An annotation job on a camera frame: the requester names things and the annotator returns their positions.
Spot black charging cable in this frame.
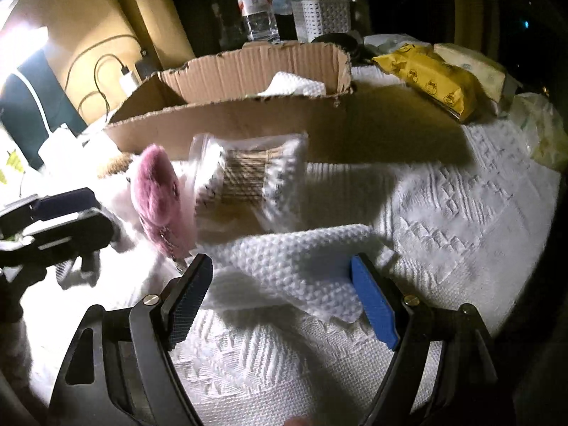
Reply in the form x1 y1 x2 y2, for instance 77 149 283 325
64 35 143 121

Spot white perforated basket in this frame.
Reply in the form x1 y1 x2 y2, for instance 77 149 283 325
291 0 353 43

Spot crumpled pale plastic bag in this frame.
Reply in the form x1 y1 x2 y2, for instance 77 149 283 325
509 92 568 170

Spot brown cardboard box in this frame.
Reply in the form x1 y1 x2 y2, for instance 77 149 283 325
103 41 471 165

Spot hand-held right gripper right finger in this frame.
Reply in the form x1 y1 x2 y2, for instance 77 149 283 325
350 253 518 426

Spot white bag with green print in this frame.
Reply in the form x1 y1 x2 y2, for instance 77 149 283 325
0 129 34 200

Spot white phone charger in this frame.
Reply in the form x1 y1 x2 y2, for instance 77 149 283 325
119 64 143 97

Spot white tissue paper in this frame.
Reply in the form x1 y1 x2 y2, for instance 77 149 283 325
257 71 328 97

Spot clear bag of cotton swabs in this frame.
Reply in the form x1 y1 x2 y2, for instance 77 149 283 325
189 131 309 234

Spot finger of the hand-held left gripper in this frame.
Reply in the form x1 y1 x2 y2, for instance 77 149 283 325
24 208 117 285
0 189 97 237

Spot clear plastic water bottle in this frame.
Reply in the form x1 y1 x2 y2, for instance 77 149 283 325
234 0 281 45

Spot cream tissue pack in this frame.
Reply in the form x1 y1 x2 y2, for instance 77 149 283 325
432 43 507 104

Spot white waffle paper towel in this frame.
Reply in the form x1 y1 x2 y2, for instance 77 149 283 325
206 224 395 324

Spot steel thermos flask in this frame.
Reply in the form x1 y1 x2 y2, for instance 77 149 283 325
346 0 370 37

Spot white soft packs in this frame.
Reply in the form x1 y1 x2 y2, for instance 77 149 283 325
364 33 432 59

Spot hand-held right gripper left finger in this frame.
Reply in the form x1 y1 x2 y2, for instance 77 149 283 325
48 253 214 426

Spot yellow wet wipes packet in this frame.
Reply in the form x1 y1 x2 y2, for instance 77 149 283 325
372 44 483 124

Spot pink plush keychain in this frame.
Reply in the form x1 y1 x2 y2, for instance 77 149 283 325
131 144 197 273

